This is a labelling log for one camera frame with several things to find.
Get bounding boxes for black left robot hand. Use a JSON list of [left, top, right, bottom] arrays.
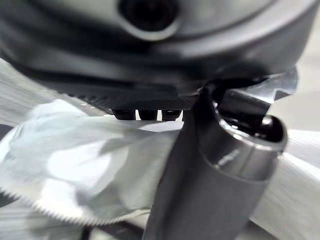
[[0, 0, 320, 240]]

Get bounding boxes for white garment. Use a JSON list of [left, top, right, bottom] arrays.
[[0, 98, 185, 225]]

